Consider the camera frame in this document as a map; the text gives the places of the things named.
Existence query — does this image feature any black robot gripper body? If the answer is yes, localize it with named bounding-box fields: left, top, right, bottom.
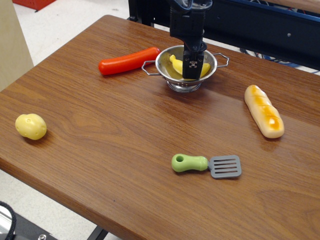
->
left=169, top=0, right=213, bottom=52

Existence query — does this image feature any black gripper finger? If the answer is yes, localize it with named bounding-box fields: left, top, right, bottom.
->
left=182, top=49, right=204, bottom=80

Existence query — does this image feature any yellow toy banana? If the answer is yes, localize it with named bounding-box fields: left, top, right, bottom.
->
left=169, top=54, right=211, bottom=78

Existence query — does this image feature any steel colander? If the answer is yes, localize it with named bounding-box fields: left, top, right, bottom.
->
left=141, top=45, right=230, bottom=93

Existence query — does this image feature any red toy hot dog sausage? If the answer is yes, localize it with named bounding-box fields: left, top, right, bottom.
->
left=98, top=47, right=161, bottom=76

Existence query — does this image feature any toy bread loaf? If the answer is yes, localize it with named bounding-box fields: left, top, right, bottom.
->
left=244, top=85, right=285, bottom=139

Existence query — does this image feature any red box on floor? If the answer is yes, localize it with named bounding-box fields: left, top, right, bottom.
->
left=12, top=0, right=55, bottom=11

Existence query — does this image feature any yellow toy potato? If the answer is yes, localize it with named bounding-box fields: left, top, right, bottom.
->
left=15, top=113, right=47, bottom=140

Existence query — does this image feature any light wooden panel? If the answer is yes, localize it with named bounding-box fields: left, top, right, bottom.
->
left=0, top=0, right=34, bottom=90

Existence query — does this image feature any black metal table stand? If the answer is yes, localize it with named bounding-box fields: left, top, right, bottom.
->
left=0, top=206, right=108, bottom=240

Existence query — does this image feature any dark blue metal frame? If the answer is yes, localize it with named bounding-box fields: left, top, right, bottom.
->
left=128, top=0, right=320, bottom=70

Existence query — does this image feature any green handled grey toy spatula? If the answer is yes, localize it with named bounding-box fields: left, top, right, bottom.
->
left=171, top=153, right=242, bottom=179

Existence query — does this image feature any black braided cable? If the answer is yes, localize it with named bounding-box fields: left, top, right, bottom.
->
left=0, top=201, right=17, bottom=240

